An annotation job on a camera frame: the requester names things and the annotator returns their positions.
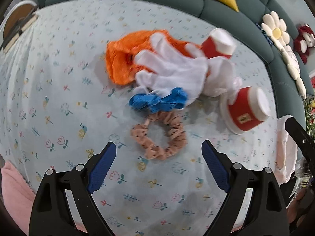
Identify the red white paper cup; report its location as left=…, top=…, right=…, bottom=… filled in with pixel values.
left=219, top=86, right=271, bottom=135
left=201, top=28, right=237, bottom=59

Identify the peach dotted scrunchie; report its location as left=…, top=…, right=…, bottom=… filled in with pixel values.
left=130, top=111, right=187, bottom=160

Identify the orange plastic snack bag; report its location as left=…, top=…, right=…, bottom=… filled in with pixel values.
left=105, top=29, right=191, bottom=85

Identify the person's right hand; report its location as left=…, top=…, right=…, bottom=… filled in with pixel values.
left=286, top=188, right=308, bottom=227

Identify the green potted plant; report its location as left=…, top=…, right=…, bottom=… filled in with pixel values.
left=304, top=96, right=315, bottom=140

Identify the pink fluffy cloth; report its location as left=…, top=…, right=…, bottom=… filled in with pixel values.
left=1, top=161, right=35, bottom=235

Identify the red white plush monkey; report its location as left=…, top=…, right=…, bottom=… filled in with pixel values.
left=294, top=24, right=314, bottom=64

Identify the floral light blue tablecloth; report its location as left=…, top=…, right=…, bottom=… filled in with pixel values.
left=1, top=0, right=277, bottom=235

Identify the white daisy flower cushion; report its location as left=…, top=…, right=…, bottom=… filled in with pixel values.
left=261, top=11, right=290, bottom=51

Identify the blue fabric scrunchie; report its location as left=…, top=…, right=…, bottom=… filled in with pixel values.
left=129, top=87, right=187, bottom=113

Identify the teal sectional sofa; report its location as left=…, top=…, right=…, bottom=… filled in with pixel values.
left=33, top=0, right=306, bottom=126

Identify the white cloth glove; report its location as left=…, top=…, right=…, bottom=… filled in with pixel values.
left=133, top=32, right=242, bottom=105

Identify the round wooden side table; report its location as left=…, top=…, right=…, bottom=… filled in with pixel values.
left=1, top=0, right=38, bottom=44

